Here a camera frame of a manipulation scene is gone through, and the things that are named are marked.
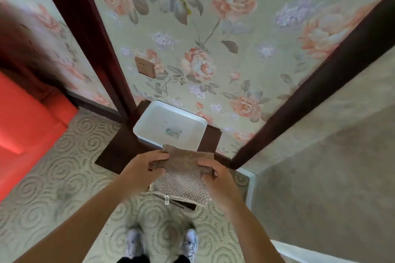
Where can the brown knitted cloth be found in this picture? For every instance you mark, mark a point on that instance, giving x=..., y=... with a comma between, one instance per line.
x=185, y=176

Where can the person's left hand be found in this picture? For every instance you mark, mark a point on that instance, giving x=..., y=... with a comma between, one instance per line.
x=137, y=173

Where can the person's right thumb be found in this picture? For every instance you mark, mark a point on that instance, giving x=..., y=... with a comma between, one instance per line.
x=206, y=164

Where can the white skirting board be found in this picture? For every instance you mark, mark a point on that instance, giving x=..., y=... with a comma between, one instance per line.
x=249, y=185

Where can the person's left thumb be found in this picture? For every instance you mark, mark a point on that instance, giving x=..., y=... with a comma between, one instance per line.
x=159, y=155

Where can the dark brown wooden stand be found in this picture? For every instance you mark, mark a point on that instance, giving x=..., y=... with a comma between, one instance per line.
x=118, y=148

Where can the person's left forearm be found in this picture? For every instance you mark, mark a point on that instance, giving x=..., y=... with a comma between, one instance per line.
x=77, y=229

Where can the white plastic tray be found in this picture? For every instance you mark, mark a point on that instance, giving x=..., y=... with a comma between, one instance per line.
x=168, y=124

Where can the red sofa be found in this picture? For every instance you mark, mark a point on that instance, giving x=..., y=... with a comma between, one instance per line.
x=24, y=130

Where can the dark red wooden door post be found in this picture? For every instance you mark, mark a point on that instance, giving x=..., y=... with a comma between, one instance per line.
x=92, y=37

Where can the person's right forearm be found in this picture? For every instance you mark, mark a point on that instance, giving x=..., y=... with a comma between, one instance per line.
x=251, y=235

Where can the small sticker in tray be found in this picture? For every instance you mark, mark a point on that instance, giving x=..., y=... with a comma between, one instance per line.
x=173, y=132

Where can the dark brown wooden door post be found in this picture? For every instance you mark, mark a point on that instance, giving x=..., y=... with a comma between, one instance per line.
x=308, y=87

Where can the white sneaker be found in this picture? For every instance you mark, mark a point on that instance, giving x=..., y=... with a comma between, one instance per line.
x=189, y=244
x=135, y=242

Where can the person's right hand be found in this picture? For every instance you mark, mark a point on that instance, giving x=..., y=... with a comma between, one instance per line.
x=222, y=187

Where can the dark wooden skirting board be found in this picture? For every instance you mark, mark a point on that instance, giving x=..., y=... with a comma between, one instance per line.
x=98, y=108

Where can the black trousers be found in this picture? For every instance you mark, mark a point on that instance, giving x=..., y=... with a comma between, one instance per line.
x=154, y=259

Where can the beige wall socket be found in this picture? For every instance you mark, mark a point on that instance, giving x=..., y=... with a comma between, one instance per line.
x=145, y=67

